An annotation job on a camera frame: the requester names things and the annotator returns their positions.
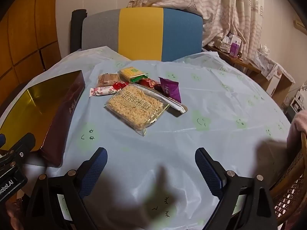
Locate silver tissue box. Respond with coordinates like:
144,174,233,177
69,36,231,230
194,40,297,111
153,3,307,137
215,35,232,52

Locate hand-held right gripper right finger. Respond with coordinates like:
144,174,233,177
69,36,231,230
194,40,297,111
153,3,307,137
195,147,286,230

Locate dark red gold-lined box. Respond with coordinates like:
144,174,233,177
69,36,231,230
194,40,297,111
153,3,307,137
0,70,86,168

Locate white lace cloth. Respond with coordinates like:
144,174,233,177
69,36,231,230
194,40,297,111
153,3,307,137
255,53,283,81

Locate clear puffed rice cracker packet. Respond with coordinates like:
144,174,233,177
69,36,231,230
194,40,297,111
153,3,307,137
104,85,170,136

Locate white appliance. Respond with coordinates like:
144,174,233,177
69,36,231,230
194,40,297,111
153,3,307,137
290,90,307,112

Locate orange wooden cabinet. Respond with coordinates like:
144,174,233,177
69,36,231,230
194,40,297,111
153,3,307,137
0,0,60,96

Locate yellow biscuit packet green ends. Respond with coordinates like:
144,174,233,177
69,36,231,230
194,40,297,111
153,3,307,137
119,67,147,84

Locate grey yellow blue chair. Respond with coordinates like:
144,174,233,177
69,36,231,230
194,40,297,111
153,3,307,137
71,8,203,62

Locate red patterned snack packet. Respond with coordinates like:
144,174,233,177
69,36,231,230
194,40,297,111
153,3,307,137
139,78,157,89

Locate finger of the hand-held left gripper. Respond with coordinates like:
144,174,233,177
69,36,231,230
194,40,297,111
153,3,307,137
0,133,36,166

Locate purple snack packet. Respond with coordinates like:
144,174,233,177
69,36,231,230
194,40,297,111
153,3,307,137
159,77,182,101

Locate small purple box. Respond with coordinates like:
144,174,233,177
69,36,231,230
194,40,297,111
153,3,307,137
230,42,240,58

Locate beige patterned curtain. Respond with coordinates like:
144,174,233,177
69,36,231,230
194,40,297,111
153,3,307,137
127,0,264,60

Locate rattan chair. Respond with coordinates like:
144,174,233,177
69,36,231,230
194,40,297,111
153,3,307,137
270,129,307,226

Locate red candy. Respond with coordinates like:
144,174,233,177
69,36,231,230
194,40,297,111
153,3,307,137
113,81,129,92

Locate pink floral white packet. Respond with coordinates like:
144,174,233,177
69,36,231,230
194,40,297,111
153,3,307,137
90,86,123,97

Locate brown cracker packet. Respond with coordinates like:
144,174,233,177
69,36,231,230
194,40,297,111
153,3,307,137
97,74,120,88

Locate light blue smiley tablecloth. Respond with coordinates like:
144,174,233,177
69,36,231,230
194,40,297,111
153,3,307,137
0,46,292,230

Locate wooden side table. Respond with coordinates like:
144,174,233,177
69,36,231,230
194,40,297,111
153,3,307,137
206,44,294,106

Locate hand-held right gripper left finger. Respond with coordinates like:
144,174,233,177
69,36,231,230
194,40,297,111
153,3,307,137
23,147,108,230

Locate pink cloth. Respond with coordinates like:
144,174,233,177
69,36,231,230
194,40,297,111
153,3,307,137
290,110,307,135

